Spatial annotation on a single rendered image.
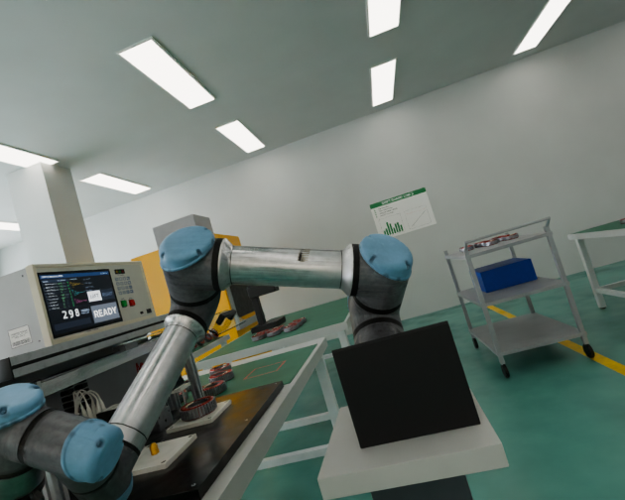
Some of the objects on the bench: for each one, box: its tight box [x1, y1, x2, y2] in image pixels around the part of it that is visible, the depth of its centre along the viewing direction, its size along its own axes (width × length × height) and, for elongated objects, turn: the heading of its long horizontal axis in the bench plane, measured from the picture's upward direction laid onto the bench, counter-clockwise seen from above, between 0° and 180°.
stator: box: [179, 396, 217, 422], centre depth 120 cm, size 11×11×4 cm
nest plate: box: [132, 434, 197, 476], centre depth 96 cm, size 15×15×1 cm
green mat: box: [181, 344, 317, 407], centre depth 175 cm, size 94×61×1 cm, turn 2°
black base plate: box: [67, 381, 284, 500], centre depth 108 cm, size 47×64×2 cm
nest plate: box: [166, 400, 231, 434], centre depth 120 cm, size 15×15×1 cm
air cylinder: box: [150, 406, 174, 435], centre depth 122 cm, size 5×8×6 cm
